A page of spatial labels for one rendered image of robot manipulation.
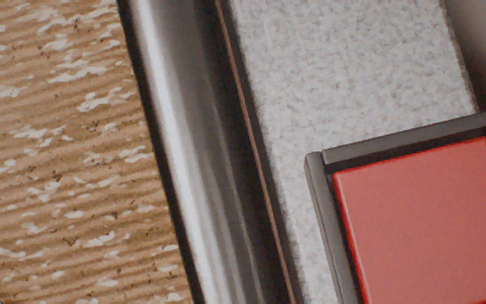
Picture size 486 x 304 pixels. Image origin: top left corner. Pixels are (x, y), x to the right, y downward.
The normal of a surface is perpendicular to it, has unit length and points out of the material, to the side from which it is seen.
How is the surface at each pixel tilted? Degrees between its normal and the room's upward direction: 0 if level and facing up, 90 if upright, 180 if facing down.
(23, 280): 0
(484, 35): 87
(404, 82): 0
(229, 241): 23
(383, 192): 0
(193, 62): 32
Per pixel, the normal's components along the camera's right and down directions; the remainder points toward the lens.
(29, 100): -0.01, -0.25
